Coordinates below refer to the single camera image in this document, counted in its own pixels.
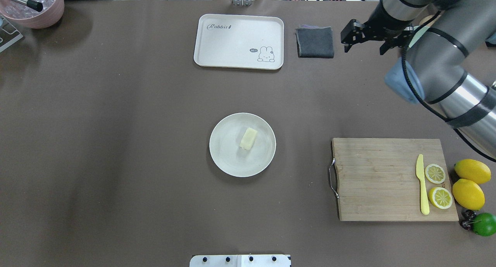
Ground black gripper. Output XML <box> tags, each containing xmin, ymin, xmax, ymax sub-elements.
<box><xmin>340</xmin><ymin>2</ymin><xmax>414</xmax><ymax>55</ymax></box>

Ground beige round plate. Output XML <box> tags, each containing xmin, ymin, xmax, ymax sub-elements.
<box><xmin>209</xmin><ymin>113</ymin><xmax>277</xmax><ymax>177</ymax></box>

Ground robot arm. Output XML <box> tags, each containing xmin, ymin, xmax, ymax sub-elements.
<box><xmin>341</xmin><ymin>0</ymin><xmax>495</xmax><ymax>162</ymax></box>

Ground cream rabbit tray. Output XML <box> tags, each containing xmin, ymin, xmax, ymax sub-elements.
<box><xmin>193</xmin><ymin>14</ymin><xmax>284</xmax><ymax>70</ymax></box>

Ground mint green bowl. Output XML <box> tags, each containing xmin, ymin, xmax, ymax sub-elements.
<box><xmin>408</xmin><ymin>26</ymin><xmax>429</xmax><ymax>48</ymax></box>

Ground grey folded cloth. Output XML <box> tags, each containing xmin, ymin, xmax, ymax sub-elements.
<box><xmin>296</xmin><ymin>25</ymin><xmax>334</xmax><ymax>59</ymax></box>

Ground wooden cup rack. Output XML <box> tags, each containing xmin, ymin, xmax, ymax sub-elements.
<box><xmin>418</xmin><ymin>14</ymin><xmax>439</xmax><ymax>27</ymax></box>

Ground bamboo cutting board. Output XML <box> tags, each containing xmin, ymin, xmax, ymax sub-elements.
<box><xmin>329</xmin><ymin>138</ymin><xmax>458</xmax><ymax>222</ymax></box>

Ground upper lemon half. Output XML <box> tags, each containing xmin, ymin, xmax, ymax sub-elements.
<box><xmin>424</xmin><ymin>164</ymin><xmax>447</xmax><ymax>184</ymax></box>

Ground lemon half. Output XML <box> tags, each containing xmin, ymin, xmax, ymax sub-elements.
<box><xmin>424</xmin><ymin>164</ymin><xmax>447</xmax><ymax>184</ymax></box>
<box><xmin>427</xmin><ymin>186</ymin><xmax>454</xmax><ymax>209</ymax></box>

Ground whole lemon outer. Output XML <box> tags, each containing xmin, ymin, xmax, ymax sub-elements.
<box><xmin>454</xmin><ymin>159</ymin><xmax>491</xmax><ymax>184</ymax></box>

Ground lower lemon half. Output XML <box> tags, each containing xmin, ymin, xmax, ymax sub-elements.
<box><xmin>427</xmin><ymin>186</ymin><xmax>454</xmax><ymax>209</ymax></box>

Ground yellow plastic knife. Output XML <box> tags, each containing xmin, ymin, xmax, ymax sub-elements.
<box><xmin>415</xmin><ymin>154</ymin><xmax>430</xmax><ymax>215</ymax></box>

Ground whole lemon near lime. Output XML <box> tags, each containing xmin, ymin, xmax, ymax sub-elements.
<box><xmin>452</xmin><ymin>179</ymin><xmax>485</xmax><ymax>211</ymax></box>

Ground dark cherries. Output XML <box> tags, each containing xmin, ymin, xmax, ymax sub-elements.
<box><xmin>459</xmin><ymin>209</ymin><xmax>477</xmax><ymax>230</ymax></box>

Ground green lime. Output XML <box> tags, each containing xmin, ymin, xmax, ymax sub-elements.
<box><xmin>472</xmin><ymin>213</ymin><xmax>496</xmax><ymax>236</ymax></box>

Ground pink bowl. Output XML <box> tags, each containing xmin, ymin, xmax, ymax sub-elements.
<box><xmin>0</xmin><ymin>0</ymin><xmax>64</xmax><ymax>29</ymax></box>

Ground black pestle in bowl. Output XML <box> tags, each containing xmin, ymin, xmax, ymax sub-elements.
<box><xmin>9</xmin><ymin>0</ymin><xmax>44</xmax><ymax>12</ymax></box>

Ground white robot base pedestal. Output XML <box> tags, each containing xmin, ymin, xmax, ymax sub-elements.
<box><xmin>189</xmin><ymin>253</ymin><xmax>292</xmax><ymax>267</ymax></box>

